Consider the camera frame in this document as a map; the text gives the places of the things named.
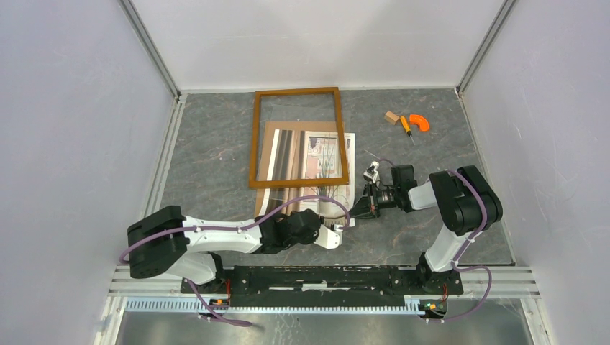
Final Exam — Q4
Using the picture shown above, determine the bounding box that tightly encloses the aluminium rail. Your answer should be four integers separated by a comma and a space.
109, 265, 540, 315

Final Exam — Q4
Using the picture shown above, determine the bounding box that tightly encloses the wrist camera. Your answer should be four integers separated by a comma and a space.
363, 161, 380, 185
314, 224, 344, 249

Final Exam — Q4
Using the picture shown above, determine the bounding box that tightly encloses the clear glass pane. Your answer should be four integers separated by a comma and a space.
257, 102, 347, 191

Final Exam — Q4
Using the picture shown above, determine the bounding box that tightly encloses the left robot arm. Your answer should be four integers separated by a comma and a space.
122, 206, 340, 293

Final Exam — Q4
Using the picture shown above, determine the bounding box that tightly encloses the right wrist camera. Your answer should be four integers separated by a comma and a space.
363, 161, 380, 185

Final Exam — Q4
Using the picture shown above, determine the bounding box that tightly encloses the orange handled screwdriver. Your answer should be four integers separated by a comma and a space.
399, 116, 416, 145

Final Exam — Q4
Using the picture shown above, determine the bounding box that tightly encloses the small wooden block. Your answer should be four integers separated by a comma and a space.
384, 111, 400, 125

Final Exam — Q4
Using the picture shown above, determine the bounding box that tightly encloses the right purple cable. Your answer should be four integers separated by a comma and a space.
378, 157, 494, 325

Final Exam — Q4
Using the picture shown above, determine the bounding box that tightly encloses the orange curved plastic piece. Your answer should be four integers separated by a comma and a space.
409, 114, 430, 132

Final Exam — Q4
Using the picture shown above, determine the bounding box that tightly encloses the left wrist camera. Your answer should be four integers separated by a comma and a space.
314, 224, 344, 249

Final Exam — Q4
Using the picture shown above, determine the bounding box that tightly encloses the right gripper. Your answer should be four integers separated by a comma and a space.
345, 182, 399, 220

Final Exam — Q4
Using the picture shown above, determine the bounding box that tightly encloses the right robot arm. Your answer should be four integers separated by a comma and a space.
350, 162, 504, 293

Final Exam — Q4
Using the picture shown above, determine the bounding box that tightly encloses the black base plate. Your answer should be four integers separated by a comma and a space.
197, 265, 464, 308

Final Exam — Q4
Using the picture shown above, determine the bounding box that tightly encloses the wooden picture frame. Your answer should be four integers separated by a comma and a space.
248, 86, 349, 189

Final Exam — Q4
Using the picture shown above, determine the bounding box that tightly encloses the printed photo of plant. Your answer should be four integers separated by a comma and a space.
255, 129, 355, 227

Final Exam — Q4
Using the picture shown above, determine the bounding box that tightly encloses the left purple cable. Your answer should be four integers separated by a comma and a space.
118, 195, 352, 328

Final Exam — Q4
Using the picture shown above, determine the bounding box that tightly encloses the purple cable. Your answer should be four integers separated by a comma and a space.
378, 157, 494, 325
118, 195, 352, 328

